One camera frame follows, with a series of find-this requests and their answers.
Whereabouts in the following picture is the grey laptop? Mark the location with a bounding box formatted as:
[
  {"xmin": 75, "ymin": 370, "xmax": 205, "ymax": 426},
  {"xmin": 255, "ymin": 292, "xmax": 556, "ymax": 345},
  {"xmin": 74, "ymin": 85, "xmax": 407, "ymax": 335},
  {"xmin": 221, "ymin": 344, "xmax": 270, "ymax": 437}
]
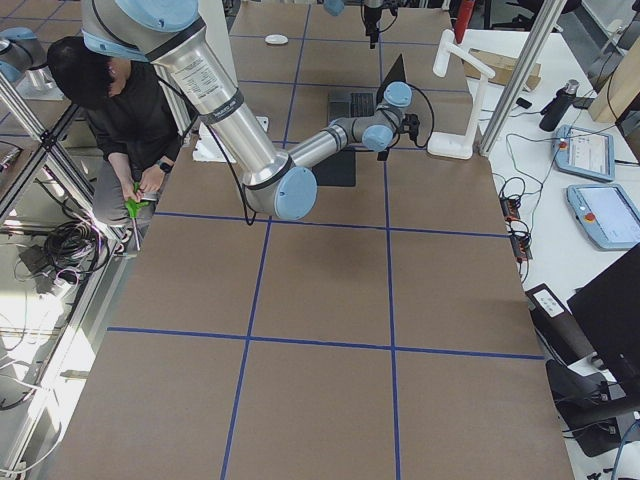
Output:
[{"xmin": 327, "ymin": 54, "xmax": 406, "ymax": 123}]

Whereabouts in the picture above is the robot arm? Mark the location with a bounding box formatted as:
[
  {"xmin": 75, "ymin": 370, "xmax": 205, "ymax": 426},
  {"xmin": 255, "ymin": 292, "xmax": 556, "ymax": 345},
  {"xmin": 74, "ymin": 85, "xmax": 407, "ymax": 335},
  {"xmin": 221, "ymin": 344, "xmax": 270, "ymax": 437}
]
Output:
[
  {"xmin": 81, "ymin": 1, "xmax": 412, "ymax": 220},
  {"xmin": 293, "ymin": 1, "xmax": 384, "ymax": 50}
]

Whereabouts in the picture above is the black water bottle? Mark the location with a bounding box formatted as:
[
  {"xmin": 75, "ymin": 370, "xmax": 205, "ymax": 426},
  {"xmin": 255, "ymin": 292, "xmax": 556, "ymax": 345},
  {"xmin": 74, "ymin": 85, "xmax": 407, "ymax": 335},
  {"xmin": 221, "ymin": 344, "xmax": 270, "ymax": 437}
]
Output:
[{"xmin": 539, "ymin": 79, "xmax": 580, "ymax": 132}]

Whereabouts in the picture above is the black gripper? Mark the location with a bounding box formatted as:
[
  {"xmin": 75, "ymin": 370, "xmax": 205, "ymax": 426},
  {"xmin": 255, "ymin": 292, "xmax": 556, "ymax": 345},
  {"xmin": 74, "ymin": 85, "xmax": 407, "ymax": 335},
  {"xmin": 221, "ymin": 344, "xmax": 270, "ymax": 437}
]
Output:
[{"xmin": 362, "ymin": 4, "xmax": 389, "ymax": 161}]

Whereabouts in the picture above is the upper teach pendant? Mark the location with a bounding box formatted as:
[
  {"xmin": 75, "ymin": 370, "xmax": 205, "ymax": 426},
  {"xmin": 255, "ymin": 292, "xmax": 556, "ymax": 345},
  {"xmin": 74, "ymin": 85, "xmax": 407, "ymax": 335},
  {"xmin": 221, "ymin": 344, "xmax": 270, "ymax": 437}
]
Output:
[{"xmin": 551, "ymin": 124, "xmax": 615, "ymax": 182}]

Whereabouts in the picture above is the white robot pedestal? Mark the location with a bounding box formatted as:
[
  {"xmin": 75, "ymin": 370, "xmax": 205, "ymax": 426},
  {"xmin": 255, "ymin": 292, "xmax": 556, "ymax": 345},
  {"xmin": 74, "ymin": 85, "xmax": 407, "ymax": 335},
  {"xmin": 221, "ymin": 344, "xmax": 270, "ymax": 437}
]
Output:
[{"xmin": 194, "ymin": 1, "xmax": 273, "ymax": 172}]

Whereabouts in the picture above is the red cylinder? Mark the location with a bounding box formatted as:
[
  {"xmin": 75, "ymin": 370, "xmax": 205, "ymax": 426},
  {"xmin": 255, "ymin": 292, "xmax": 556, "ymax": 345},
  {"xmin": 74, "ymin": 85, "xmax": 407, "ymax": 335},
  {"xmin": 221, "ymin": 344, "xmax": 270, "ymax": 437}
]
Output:
[{"xmin": 453, "ymin": 0, "xmax": 475, "ymax": 44}]

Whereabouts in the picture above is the white computer mouse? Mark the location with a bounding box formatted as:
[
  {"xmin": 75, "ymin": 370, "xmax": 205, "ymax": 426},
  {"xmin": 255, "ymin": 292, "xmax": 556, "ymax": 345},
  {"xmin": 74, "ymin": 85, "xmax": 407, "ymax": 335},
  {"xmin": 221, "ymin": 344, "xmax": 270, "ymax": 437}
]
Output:
[{"xmin": 264, "ymin": 34, "xmax": 289, "ymax": 46}]

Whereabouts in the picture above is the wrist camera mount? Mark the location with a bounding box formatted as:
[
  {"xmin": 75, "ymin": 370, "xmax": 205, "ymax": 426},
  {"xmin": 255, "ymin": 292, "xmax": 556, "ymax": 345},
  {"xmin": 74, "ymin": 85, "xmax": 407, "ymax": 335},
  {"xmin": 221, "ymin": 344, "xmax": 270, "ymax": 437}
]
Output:
[{"xmin": 399, "ymin": 113, "xmax": 420, "ymax": 143}]

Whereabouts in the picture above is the lower teach pendant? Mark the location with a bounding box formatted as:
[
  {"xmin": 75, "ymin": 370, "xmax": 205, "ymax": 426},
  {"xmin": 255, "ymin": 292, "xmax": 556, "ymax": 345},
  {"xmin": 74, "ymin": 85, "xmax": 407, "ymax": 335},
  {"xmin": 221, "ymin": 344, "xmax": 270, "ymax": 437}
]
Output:
[{"xmin": 566, "ymin": 183, "xmax": 639, "ymax": 250}]

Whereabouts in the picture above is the seated person in black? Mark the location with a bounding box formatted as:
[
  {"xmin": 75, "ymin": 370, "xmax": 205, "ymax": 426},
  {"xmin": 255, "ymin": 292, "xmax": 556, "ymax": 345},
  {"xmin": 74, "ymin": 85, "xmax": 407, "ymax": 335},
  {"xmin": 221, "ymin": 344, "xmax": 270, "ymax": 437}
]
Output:
[{"xmin": 47, "ymin": 36, "xmax": 183, "ymax": 229}]

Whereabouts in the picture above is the green handled tool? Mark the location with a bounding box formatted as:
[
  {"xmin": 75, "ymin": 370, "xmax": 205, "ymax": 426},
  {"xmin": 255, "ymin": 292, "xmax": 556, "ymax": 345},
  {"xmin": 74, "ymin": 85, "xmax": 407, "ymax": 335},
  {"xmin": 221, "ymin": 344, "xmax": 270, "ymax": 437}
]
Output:
[{"xmin": 125, "ymin": 197, "xmax": 149, "ymax": 251}]

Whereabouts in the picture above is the teach pendant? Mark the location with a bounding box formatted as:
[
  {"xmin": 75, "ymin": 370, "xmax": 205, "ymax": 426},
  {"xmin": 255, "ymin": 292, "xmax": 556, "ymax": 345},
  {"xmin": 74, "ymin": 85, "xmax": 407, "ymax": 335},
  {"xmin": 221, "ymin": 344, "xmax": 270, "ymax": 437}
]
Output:
[
  {"xmin": 566, "ymin": 183, "xmax": 639, "ymax": 250},
  {"xmin": 551, "ymin": 124, "xmax": 615, "ymax": 182}
]

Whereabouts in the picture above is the white desk lamp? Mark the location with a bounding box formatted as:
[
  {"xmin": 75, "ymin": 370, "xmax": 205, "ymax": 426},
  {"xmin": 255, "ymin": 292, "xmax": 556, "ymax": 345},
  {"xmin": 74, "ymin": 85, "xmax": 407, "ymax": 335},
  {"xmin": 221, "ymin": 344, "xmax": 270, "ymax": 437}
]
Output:
[{"xmin": 426, "ymin": 28, "xmax": 496, "ymax": 160}]

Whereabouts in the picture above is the black mouse pad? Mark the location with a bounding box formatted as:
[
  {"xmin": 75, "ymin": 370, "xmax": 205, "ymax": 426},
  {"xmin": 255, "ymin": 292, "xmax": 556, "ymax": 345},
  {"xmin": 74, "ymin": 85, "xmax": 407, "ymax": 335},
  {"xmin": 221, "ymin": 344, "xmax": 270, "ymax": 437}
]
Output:
[{"xmin": 312, "ymin": 149, "xmax": 356, "ymax": 187}]

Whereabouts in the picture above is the black monitor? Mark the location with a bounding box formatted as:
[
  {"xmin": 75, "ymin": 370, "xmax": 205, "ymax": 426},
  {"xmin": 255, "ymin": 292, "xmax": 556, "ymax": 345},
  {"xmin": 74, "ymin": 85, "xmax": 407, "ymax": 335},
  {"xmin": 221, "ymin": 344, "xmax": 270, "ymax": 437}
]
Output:
[{"xmin": 568, "ymin": 246, "xmax": 639, "ymax": 390}]

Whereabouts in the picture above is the cardboard box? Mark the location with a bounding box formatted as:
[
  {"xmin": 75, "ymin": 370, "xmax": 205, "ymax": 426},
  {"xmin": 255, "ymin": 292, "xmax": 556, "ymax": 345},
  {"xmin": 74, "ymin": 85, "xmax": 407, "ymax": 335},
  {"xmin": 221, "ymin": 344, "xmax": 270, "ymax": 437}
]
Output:
[{"xmin": 469, "ymin": 48, "xmax": 541, "ymax": 91}]

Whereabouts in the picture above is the aluminium post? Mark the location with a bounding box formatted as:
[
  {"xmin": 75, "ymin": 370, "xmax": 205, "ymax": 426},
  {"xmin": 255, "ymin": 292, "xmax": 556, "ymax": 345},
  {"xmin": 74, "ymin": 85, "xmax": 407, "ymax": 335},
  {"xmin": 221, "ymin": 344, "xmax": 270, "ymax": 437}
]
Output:
[{"xmin": 478, "ymin": 0, "xmax": 567, "ymax": 157}]

